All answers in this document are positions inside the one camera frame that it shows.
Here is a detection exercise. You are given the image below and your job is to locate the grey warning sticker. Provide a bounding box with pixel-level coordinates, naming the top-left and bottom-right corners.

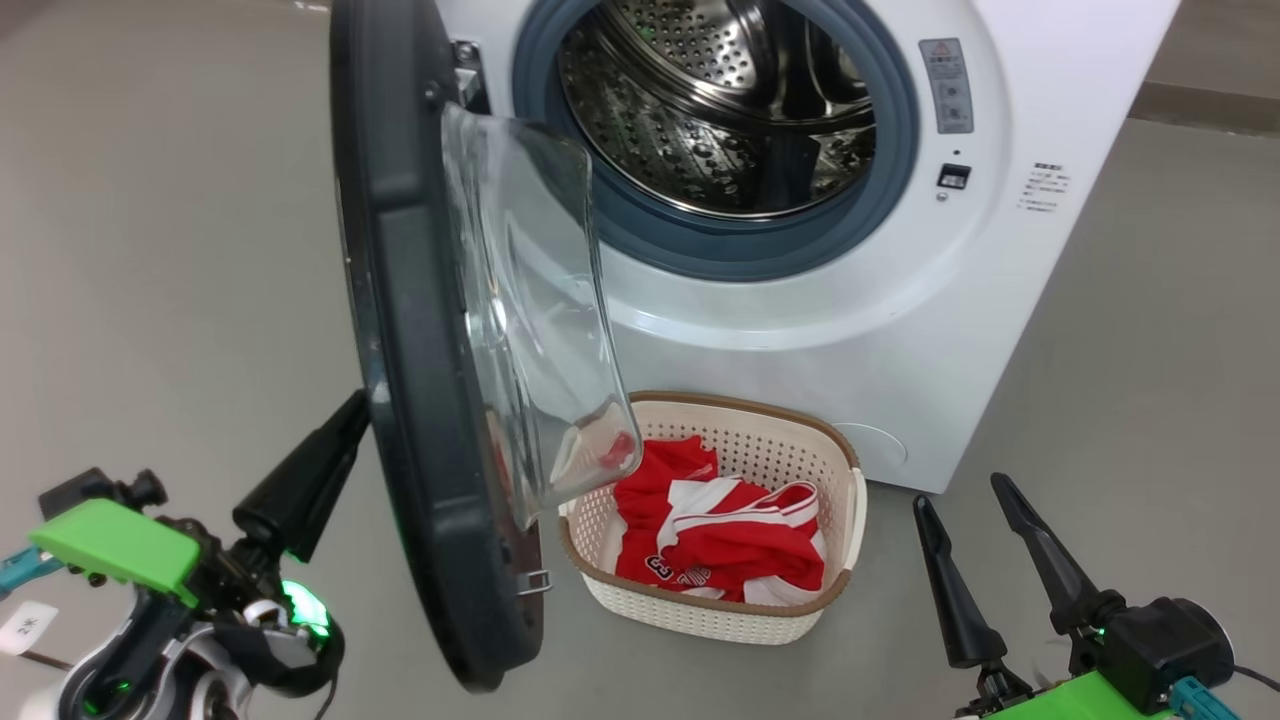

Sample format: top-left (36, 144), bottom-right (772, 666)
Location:
top-left (918, 37), bottom-right (976, 136)

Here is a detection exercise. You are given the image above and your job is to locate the white washing machine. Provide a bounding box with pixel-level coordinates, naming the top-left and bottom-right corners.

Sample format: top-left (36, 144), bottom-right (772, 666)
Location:
top-left (428, 0), bottom-right (1183, 497)

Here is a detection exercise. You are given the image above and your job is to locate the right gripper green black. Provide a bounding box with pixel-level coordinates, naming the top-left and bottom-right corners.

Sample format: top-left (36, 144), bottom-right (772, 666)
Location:
top-left (913, 472), bottom-right (1238, 720)

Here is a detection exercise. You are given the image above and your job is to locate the red white sports garment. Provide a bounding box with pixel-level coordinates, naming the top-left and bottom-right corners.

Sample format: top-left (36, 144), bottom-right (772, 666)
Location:
top-left (611, 435), bottom-right (829, 607)

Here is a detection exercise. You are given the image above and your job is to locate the steel washing machine drum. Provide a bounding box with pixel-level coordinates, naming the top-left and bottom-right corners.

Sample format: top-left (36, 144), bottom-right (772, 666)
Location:
top-left (556, 0), bottom-right (879, 221)

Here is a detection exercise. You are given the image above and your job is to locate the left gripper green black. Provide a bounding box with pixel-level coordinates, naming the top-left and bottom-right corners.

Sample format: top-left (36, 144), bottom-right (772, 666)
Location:
top-left (28, 389), bottom-right (373, 698)

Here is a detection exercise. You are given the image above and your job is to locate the round white filter cover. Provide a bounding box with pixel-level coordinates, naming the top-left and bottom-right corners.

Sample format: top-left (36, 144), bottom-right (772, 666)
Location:
top-left (833, 421), bottom-right (913, 473)

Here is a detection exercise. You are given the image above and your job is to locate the dark washing machine door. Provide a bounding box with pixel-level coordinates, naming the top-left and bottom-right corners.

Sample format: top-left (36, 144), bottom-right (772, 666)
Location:
top-left (328, 0), bottom-right (645, 695)

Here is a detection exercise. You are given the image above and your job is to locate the small printed text label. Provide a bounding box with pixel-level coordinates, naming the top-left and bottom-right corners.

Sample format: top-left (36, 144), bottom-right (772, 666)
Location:
top-left (1016, 162), bottom-right (1073, 213)

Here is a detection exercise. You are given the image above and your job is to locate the metal door hinge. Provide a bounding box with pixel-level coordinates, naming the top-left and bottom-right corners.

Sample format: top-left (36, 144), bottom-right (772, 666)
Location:
top-left (450, 38), bottom-right (493, 113)

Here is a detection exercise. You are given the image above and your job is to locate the white paper tag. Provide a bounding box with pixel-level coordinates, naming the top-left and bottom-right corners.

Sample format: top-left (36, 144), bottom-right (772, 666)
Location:
top-left (0, 599), bottom-right (61, 658)

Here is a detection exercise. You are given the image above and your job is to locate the cream laundry basket brown rim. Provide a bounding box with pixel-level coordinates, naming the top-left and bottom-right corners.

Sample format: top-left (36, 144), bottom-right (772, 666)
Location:
top-left (557, 390), bottom-right (869, 647)

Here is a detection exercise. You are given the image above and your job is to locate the grey rubber door gasket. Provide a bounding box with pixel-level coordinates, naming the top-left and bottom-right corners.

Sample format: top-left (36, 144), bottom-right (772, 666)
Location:
top-left (511, 0), bottom-right (922, 284)

